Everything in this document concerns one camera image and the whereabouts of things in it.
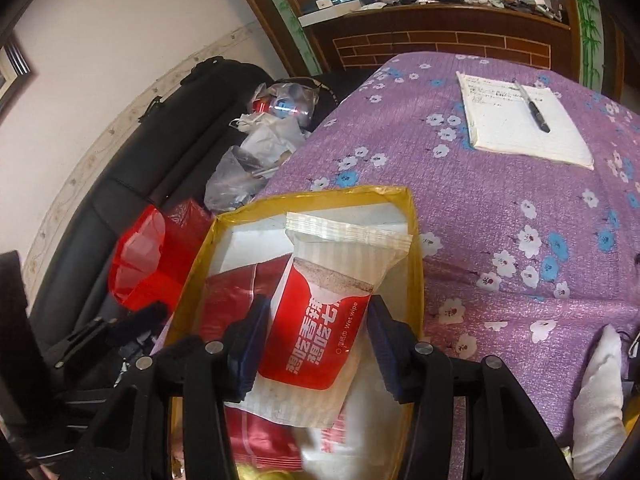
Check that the red wet wipe packet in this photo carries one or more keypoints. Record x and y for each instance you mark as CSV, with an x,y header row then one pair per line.
x,y
310,330

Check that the white packet with red print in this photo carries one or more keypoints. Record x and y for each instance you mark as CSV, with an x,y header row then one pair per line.
x,y
370,435

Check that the yellow cardboard box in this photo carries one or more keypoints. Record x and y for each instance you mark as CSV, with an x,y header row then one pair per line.
x,y
320,197

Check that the brick-pattern wooden counter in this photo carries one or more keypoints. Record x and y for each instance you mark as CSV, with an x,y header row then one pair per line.
x,y
450,25

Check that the white box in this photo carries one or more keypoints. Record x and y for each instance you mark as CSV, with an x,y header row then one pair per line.
x,y
332,5

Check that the white cloth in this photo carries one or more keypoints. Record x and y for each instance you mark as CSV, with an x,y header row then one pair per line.
x,y
597,400

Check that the black pen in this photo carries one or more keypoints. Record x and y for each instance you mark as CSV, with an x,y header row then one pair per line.
x,y
532,107

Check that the clear bag of bottles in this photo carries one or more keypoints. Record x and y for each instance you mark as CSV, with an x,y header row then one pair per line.
x,y
285,105

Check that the purple floral tablecloth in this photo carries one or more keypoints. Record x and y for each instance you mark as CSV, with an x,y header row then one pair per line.
x,y
500,235

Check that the grey translucent plastic bag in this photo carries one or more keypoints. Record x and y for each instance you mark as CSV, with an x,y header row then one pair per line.
x,y
232,180

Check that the framed wall picture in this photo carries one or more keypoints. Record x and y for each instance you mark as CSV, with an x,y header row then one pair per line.
x,y
15,67

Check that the red plastic bag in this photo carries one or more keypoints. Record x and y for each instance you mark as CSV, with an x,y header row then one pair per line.
x,y
145,260

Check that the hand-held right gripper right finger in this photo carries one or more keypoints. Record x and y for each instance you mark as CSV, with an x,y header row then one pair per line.
x,y
387,355

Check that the bamboo-painted pillar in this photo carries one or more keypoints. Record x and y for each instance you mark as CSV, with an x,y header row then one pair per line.
x,y
587,20
280,10

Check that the white notebook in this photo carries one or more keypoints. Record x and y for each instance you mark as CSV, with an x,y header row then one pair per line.
x,y
500,125

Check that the white plastic bag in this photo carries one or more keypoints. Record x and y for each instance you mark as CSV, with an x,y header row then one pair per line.
x,y
270,140

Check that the black leather sofa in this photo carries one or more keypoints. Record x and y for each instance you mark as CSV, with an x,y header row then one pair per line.
x,y
125,160

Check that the black bag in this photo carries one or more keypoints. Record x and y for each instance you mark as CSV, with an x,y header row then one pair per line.
x,y
215,72

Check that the red foil packet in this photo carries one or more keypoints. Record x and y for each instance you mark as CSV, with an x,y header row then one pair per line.
x,y
225,295

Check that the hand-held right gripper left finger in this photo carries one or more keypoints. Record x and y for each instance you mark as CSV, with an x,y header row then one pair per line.
x,y
250,350

